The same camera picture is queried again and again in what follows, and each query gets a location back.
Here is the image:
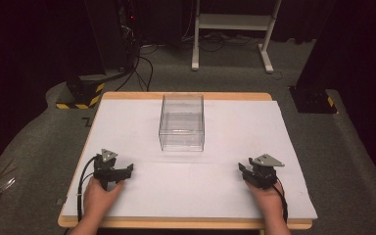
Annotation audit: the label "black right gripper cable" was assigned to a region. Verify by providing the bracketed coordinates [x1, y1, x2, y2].
[272, 181, 289, 225]

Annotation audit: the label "clear plastic box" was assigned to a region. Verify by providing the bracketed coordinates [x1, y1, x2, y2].
[158, 92, 206, 153]

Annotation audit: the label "white metal stand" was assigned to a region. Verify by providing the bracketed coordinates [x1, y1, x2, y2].
[191, 0, 283, 74]

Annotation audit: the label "black stand base striped edge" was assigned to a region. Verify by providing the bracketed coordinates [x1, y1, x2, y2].
[55, 73, 107, 111]

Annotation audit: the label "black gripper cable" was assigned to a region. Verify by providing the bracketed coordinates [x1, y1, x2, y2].
[272, 181, 289, 225]
[75, 155, 99, 223]

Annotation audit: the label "wooden table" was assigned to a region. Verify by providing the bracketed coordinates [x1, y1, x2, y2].
[57, 91, 314, 231]

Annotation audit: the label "white table sheet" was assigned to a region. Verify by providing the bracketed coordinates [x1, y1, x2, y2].
[60, 98, 319, 220]

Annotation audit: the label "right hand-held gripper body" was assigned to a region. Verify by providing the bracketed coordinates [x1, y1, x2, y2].
[245, 153, 286, 191]

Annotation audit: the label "dark equipment column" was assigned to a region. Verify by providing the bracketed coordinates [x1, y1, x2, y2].
[83, 0, 141, 73]

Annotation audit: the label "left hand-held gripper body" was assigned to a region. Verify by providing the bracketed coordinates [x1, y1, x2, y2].
[93, 148, 127, 191]

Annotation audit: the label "person's left hand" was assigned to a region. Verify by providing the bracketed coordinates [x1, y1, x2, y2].
[82, 177, 125, 227]

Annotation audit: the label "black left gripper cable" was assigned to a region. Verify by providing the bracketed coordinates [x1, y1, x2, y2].
[75, 155, 99, 223]

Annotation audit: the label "person's right hand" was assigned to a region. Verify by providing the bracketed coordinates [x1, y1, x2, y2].
[244, 180, 286, 223]

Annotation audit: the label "black floor cables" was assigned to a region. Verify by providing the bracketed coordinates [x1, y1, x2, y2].
[115, 42, 155, 93]

